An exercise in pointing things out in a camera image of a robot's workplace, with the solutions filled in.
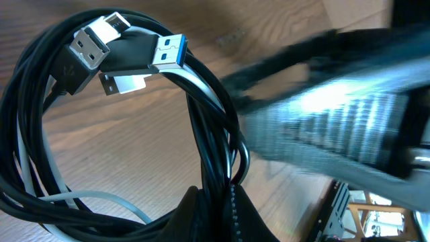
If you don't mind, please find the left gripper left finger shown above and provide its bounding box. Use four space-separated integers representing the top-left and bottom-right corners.
155 186 215 242

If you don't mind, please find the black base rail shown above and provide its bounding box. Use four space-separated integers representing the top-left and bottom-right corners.
304 180 350 242

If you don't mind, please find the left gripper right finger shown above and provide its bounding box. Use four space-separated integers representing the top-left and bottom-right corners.
221 184 279 242

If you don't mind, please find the black usb cable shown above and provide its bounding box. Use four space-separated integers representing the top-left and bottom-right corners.
0 25 112 216
0 8 251 242

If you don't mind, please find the white usb cable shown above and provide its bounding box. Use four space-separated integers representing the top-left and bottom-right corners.
13 11 229 242

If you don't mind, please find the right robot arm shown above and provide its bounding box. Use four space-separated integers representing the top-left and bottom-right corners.
222 24 429 211

